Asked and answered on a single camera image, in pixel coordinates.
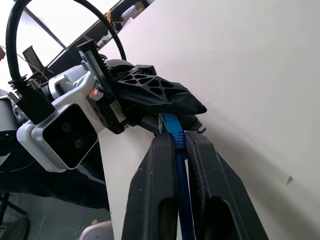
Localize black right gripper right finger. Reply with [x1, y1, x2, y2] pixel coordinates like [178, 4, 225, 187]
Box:
[184, 131, 270, 240]

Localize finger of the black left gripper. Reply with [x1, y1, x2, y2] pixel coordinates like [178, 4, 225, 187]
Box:
[113, 64, 208, 116]
[126, 109, 207, 137]

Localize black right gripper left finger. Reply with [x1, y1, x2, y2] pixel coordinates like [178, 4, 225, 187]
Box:
[121, 132, 180, 240]

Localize blue ethernet cable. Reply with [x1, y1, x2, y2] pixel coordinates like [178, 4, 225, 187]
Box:
[159, 112, 199, 240]

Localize white rounded casing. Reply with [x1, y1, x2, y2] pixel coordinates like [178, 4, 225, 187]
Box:
[79, 219, 114, 240]

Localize black stand legs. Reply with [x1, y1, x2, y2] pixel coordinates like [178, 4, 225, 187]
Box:
[0, 191, 31, 240]

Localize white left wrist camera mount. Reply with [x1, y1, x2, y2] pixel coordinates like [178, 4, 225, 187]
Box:
[16, 64, 107, 174]

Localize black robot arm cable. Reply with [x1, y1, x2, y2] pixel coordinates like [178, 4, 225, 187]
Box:
[4, 0, 129, 126]

